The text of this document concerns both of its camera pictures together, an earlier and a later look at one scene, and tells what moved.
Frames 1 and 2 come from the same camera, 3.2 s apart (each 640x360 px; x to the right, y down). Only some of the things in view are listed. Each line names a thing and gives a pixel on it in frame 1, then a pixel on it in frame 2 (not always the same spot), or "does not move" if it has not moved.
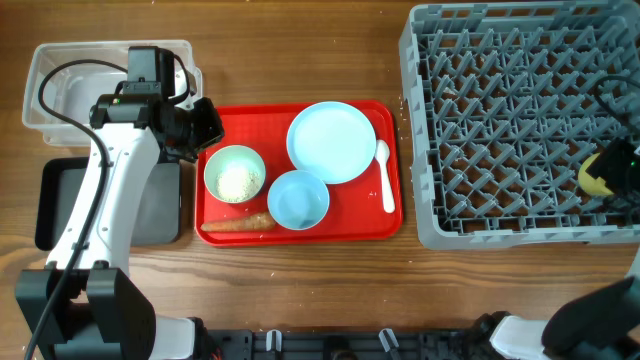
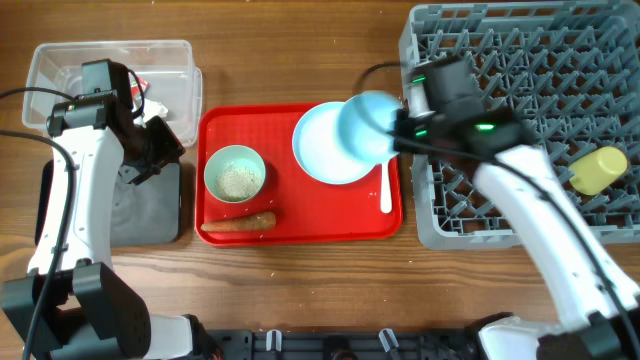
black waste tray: x=158 y=216 does not move
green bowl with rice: x=234 y=174 does not move
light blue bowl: x=298 y=200 to x=365 y=121
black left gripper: x=211 y=129 to x=169 y=149
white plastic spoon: x=382 y=151 does not move
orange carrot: x=259 y=222 does not move
